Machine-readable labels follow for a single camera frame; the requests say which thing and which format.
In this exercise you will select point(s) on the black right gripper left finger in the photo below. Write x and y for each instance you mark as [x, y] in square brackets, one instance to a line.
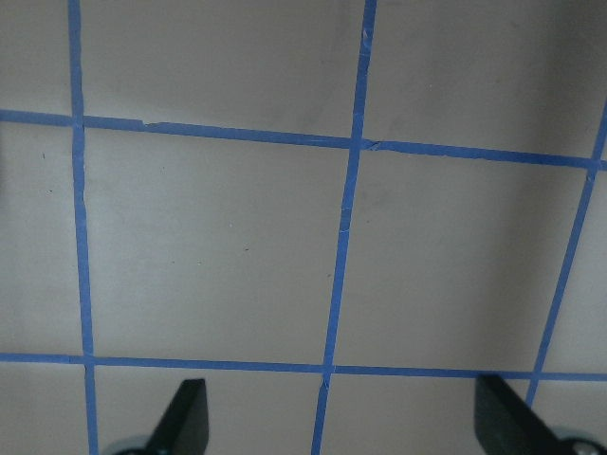
[184, 427]

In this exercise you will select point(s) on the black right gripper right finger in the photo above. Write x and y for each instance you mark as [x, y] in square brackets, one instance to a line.
[504, 424]

